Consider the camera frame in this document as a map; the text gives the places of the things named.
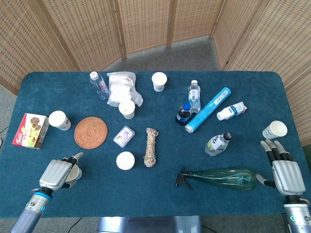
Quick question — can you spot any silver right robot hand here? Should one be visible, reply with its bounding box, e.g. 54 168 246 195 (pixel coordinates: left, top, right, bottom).
255 139 306 197

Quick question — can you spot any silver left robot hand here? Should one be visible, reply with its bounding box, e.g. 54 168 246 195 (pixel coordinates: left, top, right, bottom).
39 152 84 193

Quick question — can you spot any paper cup blue flower print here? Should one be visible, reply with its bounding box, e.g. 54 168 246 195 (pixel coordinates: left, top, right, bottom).
151 72 168 92
116 151 136 171
48 110 72 131
65 165 83 183

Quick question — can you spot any white paper cup dark print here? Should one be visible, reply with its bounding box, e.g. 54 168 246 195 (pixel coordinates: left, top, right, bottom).
262 120 288 140

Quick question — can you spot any brown woven rattan coaster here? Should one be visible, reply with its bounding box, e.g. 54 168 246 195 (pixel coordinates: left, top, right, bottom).
74 116 108 150

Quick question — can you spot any paper cup green flower print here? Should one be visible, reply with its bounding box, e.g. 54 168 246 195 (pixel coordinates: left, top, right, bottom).
118 100 136 119

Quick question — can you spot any red green snack box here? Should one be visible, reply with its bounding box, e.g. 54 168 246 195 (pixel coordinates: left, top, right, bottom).
12 113 50 150

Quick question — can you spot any green spray bottle black trigger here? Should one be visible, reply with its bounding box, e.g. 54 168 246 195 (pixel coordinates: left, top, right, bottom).
175 168 258 192

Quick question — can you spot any purple plastic box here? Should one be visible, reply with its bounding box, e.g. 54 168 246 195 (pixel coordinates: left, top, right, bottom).
113 125 136 149

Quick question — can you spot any lime soda bottle white label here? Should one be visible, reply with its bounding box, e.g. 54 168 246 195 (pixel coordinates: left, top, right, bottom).
205 132 233 156

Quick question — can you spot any small white milk bottle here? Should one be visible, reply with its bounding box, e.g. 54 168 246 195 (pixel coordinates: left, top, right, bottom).
216 101 248 121

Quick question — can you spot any clear water bottle pink label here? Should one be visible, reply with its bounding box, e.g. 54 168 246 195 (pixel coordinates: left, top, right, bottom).
89 71 110 100

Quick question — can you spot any light blue film roll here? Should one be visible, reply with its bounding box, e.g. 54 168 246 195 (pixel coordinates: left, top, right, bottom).
185 87 232 133

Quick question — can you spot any blue tablecloth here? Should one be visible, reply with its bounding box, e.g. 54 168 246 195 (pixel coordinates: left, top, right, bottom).
0 71 311 218

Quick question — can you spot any grey robot torso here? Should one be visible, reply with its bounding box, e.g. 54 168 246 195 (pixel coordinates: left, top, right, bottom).
97 215 203 233

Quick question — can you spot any white plastic bag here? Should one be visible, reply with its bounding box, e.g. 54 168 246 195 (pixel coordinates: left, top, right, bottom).
106 72 144 107

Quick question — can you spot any cola bottle blue cap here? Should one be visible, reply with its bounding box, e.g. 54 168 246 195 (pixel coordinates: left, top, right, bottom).
175 102 193 126

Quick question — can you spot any clear water bottle blue label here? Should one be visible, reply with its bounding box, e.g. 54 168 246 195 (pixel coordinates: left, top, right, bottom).
187 80 202 114

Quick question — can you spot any woven wooden folding screen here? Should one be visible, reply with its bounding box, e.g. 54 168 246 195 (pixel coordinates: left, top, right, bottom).
0 0 311 146

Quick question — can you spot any coiled multicolour rope bundle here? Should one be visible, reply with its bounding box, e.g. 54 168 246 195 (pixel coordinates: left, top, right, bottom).
143 127 159 168

